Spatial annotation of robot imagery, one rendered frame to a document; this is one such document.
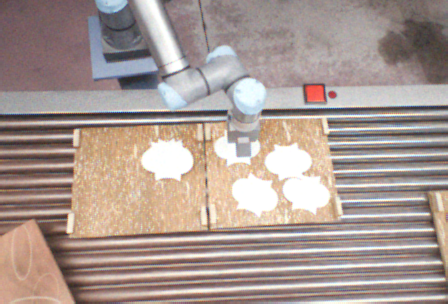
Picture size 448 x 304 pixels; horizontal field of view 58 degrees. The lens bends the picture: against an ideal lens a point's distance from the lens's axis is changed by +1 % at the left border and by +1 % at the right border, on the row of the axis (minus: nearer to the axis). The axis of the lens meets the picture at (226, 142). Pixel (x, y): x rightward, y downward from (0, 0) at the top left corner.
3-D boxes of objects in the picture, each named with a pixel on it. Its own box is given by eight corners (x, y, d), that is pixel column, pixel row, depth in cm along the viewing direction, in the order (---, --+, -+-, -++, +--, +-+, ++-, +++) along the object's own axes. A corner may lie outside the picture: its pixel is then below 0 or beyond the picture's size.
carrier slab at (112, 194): (77, 130, 133) (76, 128, 131) (202, 125, 136) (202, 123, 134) (70, 239, 121) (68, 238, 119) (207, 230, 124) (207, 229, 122)
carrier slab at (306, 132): (203, 124, 136) (204, 122, 134) (322, 118, 139) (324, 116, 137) (210, 229, 124) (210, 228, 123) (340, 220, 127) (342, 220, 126)
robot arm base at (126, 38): (102, 14, 146) (96, -5, 137) (144, 13, 148) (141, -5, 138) (101, 50, 141) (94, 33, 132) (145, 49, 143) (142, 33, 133)
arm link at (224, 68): (192, 55, 98) (214, 91, 95) (232, 38, 100) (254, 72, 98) (192, 72, 105) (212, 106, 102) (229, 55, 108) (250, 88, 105)
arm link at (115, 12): (94, 7, 135) (84, -23, 123) (131, -7, 138) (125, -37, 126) (109, 34, 132) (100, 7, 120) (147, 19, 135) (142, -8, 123)
